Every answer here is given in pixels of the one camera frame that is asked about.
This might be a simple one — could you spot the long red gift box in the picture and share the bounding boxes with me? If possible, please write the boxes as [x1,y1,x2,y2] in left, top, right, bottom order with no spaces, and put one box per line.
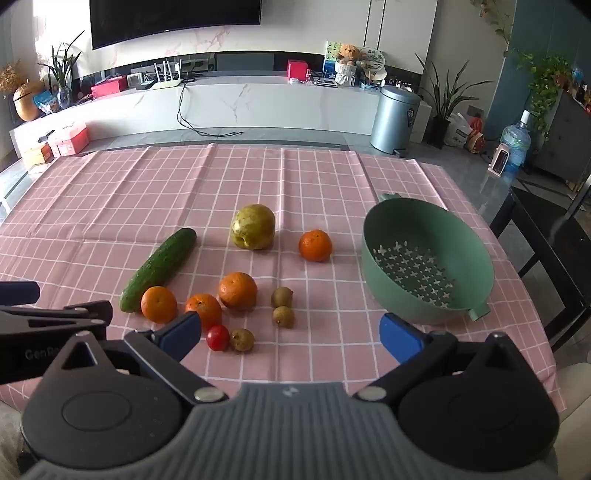
[91,78,127,99]

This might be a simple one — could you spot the black dining chair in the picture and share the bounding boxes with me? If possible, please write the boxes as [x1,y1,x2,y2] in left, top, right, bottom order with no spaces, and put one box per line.
[489,173,591,354]

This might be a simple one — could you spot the grey drawer cabinet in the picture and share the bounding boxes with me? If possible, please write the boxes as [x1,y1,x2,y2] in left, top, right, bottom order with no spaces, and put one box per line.
[531,88,591,190]

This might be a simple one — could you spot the large water bottle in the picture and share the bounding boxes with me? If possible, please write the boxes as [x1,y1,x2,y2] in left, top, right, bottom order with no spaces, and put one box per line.
[501,110,532,174]

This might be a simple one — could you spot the large orange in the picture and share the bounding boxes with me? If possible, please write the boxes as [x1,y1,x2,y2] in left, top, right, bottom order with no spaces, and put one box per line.
[218,272,258,310]

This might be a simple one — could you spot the tall potted plant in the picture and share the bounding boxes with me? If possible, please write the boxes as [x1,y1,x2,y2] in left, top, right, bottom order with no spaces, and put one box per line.
[414,53,495,149]

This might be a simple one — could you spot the pink storage boxes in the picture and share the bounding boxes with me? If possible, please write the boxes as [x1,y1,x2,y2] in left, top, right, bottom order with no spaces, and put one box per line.
[48,126,90,157]

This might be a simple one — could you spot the small pink heater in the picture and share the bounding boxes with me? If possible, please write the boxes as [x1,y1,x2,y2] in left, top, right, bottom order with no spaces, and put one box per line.
[489,144,511,176]

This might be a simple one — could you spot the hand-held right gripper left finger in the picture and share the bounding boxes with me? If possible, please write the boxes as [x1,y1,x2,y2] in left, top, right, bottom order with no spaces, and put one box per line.
[45,311,228,407]

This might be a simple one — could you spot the orange gourd vase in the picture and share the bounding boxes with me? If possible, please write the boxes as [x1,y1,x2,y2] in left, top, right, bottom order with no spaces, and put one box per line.
[13,79,47,121]

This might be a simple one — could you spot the white router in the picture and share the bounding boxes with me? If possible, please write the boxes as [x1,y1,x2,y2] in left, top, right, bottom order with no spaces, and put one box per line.
[152,59,184,90]

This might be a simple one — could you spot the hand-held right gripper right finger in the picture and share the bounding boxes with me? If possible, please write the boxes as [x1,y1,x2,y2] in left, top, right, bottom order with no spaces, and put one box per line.
[352,312,533,403]

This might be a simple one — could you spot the green plastic colander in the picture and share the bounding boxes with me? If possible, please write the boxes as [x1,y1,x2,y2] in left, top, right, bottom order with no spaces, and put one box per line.
[361,193,496,323]

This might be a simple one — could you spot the green cucumber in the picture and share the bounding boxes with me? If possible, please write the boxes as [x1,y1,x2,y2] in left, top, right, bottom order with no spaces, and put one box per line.
[120,227,198,313]

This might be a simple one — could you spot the red plastic bag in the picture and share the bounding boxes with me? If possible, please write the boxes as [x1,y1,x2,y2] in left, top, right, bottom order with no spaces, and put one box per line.
[465,117,486,153]

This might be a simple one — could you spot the red cherry tomato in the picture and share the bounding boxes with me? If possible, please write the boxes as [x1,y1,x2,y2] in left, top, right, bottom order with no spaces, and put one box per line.
[206,324,230,352]

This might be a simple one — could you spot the trailing green pothos plant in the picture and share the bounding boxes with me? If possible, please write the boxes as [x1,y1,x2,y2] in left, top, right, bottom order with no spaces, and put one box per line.
[510,48,573,139]

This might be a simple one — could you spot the yellow-green pear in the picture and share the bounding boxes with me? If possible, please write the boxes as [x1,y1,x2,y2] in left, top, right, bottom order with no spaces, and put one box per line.
[230,204,276,251]

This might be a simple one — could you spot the cardboard box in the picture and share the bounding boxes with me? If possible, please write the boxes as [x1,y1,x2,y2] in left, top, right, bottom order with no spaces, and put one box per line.
[22,143,52,168]

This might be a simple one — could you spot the small orange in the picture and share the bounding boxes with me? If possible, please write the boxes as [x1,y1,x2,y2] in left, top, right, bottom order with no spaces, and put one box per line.
[298,229,333,262]
[185,294,223,330]
[141,286,178,324]

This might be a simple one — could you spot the black television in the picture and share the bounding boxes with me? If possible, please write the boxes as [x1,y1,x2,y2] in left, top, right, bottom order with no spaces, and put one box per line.
[89,0,263,51]

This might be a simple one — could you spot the white plastic bag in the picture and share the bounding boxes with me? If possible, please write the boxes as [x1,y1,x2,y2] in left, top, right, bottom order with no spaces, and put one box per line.
[445,113,476,148]

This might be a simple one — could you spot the round decorative fan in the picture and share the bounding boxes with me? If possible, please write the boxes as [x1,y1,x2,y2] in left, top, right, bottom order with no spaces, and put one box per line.
[359,46,387,81]

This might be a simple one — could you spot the black power cable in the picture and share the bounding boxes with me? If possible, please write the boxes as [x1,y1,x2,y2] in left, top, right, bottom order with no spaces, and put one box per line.
[177,78,245,137]

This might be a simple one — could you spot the white marble tv cabinet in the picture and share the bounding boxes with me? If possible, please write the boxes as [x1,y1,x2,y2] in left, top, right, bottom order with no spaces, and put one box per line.
[9,74,419,162]

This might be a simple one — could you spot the pink checked tablecloth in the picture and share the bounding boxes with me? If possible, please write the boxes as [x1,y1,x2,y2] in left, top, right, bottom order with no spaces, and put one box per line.
[0,143,566,414]

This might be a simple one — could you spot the potted orchid plant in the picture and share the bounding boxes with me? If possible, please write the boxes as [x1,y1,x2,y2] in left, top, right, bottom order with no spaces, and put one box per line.
[39,31,86,110]

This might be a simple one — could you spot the grey pedal trash can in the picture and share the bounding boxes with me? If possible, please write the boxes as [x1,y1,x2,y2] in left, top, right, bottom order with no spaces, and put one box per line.
[370,85,422,155]

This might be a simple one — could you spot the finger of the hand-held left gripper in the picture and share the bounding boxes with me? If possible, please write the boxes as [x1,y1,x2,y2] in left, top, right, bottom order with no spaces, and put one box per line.
[0,300,114,343]
[0,281,41,306]

